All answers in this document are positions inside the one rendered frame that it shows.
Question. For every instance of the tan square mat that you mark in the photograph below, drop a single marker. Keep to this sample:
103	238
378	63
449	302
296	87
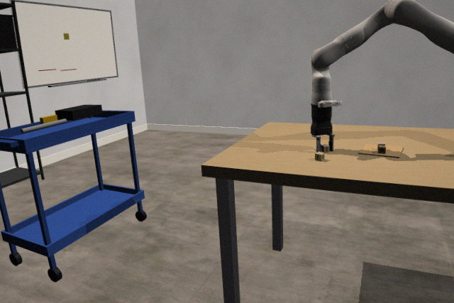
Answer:
391	151

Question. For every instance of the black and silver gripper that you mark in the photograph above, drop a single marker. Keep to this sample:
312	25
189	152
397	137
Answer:
321	113

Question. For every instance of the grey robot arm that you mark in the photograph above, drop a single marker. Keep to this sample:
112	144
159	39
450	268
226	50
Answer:
410	13

